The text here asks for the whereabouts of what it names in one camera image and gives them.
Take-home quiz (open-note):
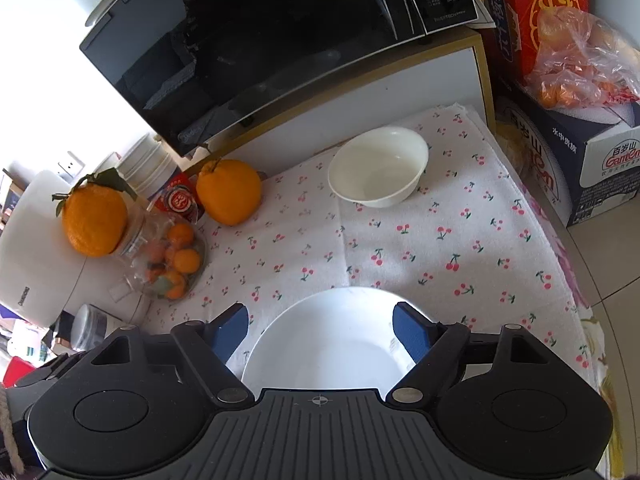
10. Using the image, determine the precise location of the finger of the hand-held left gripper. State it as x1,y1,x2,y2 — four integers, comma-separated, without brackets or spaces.
10,351,93,391

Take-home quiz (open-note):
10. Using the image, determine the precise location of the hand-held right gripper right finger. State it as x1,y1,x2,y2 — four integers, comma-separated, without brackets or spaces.
385,301,548,405

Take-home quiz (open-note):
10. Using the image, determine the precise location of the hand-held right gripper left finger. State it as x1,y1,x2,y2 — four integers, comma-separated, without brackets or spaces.
90,302,256,406

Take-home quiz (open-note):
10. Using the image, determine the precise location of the plain white plate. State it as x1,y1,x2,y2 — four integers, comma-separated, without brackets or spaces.
241,287,423,391

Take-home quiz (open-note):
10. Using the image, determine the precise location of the large white bowl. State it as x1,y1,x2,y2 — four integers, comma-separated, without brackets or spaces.
327,126,431,209

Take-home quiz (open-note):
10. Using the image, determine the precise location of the grey round canister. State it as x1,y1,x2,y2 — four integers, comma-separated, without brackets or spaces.
70,304,123,356

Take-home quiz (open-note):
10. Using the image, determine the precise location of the cherry print tablecloth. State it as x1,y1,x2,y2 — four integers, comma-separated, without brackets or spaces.
145,102,601,411

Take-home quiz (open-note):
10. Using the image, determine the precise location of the pile of small mandarins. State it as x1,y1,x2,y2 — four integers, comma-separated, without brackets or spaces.
142,222,203,300

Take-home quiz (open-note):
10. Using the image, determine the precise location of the white round appliance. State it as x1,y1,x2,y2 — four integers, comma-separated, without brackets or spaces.
0,170,146,321

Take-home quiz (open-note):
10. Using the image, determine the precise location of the glass jar with wooden lid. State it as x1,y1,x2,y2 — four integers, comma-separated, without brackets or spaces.
107,200,208,301

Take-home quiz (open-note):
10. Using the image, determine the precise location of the large orange with stem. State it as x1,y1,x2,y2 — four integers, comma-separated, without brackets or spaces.
196,158,263,227

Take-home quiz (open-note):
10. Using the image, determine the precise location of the red labelled cup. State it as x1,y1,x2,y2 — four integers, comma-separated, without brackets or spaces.
152,172,206,223

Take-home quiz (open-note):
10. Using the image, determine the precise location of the large orange with leaves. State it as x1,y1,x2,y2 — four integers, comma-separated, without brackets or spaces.
51,167,138,258

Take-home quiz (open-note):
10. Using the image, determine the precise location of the blue and white carton box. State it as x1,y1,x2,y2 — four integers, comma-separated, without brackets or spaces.
495,80,640,228

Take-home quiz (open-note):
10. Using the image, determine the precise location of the black microwave oven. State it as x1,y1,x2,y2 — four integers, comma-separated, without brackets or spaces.
79,0,482,158

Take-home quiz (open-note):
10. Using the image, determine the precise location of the clear plastic bag of fruit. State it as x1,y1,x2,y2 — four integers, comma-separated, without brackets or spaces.
525,7,640,111

